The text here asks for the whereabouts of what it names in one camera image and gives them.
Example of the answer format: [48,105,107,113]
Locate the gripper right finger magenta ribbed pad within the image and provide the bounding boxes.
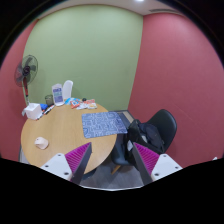
[132,143,182,185]

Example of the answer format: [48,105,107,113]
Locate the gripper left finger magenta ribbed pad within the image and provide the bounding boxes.
[41,142,92,185]

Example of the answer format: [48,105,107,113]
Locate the blue patterned mouse pad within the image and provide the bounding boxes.
[82,112,127,138]

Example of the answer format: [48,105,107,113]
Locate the black backpack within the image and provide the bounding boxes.
[124,119,165,164]

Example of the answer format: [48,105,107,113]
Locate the round wooden table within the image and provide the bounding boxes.
[21,105,117,174]

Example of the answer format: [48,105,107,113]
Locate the black plastic chair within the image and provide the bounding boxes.
[111,109,177,173]

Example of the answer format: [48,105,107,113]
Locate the orange snack packets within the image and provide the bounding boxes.
[65,98,97,110]

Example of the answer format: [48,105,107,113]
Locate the black marker pen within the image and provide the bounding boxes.
[43,105,55,115]

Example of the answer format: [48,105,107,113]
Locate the white tissue box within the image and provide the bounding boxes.
[23,103,42,120]

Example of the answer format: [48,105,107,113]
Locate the dark green cup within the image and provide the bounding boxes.
[45,94,54,106]

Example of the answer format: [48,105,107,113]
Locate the white bottle with blue label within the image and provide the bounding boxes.
[52,84,64,106]

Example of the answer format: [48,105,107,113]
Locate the white plastic jug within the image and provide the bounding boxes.
[63,80,73,100]

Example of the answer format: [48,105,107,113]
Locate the black standing fan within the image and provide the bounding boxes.
[14,55,38,103]

